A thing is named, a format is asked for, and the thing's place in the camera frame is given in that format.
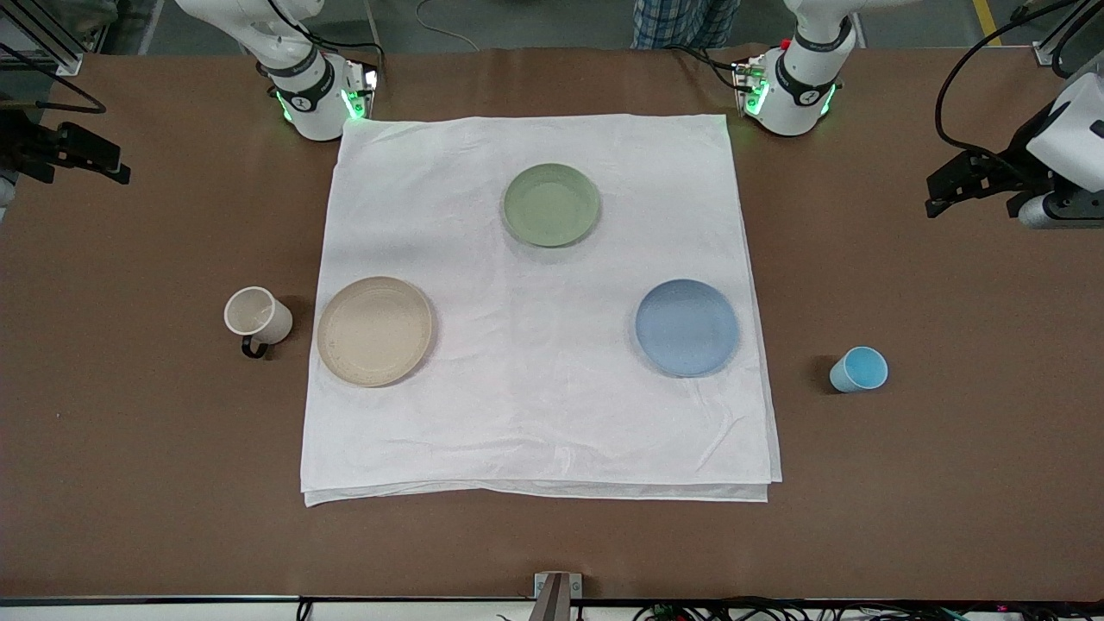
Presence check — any blue cup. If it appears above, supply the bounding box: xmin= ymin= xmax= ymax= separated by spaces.
xmin=829 ymin=346 xmax=889 ymax=394

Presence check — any white mug with black handle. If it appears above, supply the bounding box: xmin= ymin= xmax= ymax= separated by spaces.
xmin=223 ymin=286 xmax=294 ymax=360

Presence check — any blue plate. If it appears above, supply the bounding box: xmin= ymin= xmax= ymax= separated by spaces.
xmin=635 ymin=278 xmax=740 ymax=378

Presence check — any beige gray plate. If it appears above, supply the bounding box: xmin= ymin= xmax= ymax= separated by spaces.
xmin=317 ymin=276 xmax=434 ymax=388

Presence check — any green plate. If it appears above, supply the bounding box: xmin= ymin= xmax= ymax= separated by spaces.
xmin=502 ymin=162 xmax=602 ymax=249

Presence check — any person in plaid trousers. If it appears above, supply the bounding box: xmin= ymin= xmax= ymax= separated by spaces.
xmin=632 ymin=0 xmax=742 ymax=50

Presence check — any white cloth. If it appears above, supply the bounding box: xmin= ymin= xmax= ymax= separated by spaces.
xmin=300 ymin=114 xmax=783 ymax=507

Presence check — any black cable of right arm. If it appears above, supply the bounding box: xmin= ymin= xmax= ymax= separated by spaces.
xmin=0 ymin=64 xmax=108 ymax=116

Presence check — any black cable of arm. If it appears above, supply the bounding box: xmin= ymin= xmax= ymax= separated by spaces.
xmin=935 ymin=0 xmax=1089 ymax=158
xmin=0 ymin=64 xmax=108 ymax=116

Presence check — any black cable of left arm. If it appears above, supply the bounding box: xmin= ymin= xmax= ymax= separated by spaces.
xmin=935 ymin=0 xmax=1089 ymax=158

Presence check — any aluminium frame profile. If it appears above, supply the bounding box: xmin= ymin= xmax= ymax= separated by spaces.
xmin=0 ymin=0 xmax=85 ymax=77
xmin=1032 ymin=0 xmax=1104 ymax=68

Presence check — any white cable on floor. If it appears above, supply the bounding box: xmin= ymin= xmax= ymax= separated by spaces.
xmin=416 ymin=0 xmax=486 ymax=41

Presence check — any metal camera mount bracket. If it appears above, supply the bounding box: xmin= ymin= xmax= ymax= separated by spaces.
xmin=534 ymin=572 xmax=582 ymax=621

